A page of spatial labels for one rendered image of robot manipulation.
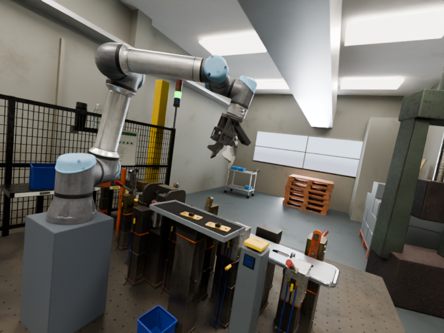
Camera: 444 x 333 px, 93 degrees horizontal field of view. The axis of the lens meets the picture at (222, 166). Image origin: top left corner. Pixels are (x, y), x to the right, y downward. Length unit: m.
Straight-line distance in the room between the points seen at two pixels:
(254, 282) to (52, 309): 0.65
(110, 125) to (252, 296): 0.80
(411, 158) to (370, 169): 3.55
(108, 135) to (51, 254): 0.45
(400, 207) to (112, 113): 2.91
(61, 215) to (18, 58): 2.89
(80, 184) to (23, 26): 3.01
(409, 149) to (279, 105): 5.32
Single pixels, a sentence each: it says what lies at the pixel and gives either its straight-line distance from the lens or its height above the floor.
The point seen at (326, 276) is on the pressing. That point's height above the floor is 1.00.
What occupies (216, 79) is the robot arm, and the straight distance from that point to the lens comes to 0.72.
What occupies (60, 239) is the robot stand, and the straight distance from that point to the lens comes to 0.87.
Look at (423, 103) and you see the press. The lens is 3.10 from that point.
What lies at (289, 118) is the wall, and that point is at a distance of 7.63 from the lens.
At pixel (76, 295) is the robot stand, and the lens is 1.01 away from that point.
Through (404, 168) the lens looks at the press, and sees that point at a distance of 3.05.
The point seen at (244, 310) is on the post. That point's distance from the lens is 0.78.
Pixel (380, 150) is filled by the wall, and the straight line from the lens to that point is 6.61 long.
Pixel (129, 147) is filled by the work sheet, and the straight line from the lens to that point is 2.05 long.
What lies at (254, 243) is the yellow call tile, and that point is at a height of 1.16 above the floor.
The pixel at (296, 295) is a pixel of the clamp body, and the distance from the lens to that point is 0.86.
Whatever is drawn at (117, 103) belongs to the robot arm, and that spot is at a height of 1.54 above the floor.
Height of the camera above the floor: 1.44
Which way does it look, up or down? 5 degrees down
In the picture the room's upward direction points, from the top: 8 degrees clockwise
